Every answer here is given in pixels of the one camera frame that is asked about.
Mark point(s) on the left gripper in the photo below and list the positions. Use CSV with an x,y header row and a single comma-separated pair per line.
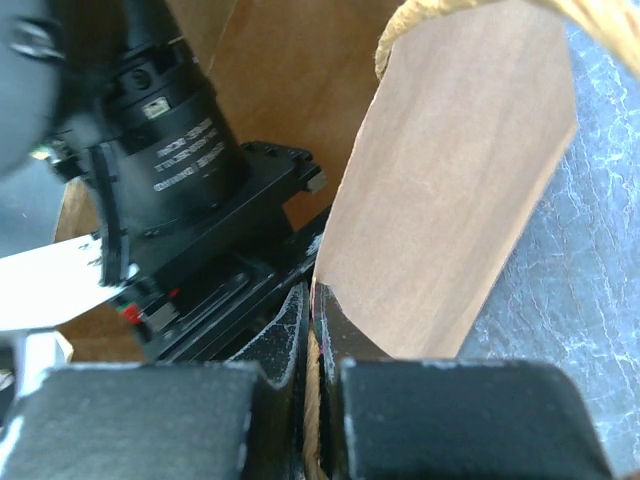
x,y
202,290

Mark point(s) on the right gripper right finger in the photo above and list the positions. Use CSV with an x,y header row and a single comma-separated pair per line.
x,y
342,345

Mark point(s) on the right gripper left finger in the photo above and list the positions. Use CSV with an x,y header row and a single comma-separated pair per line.
x,y
278,352

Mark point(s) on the brown paper bag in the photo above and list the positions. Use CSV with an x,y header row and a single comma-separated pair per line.
x,y
438,125

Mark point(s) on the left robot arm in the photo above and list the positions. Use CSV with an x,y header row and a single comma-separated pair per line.
x,y
111,97

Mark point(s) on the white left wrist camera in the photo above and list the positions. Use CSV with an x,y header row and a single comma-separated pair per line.
x,y
42,289

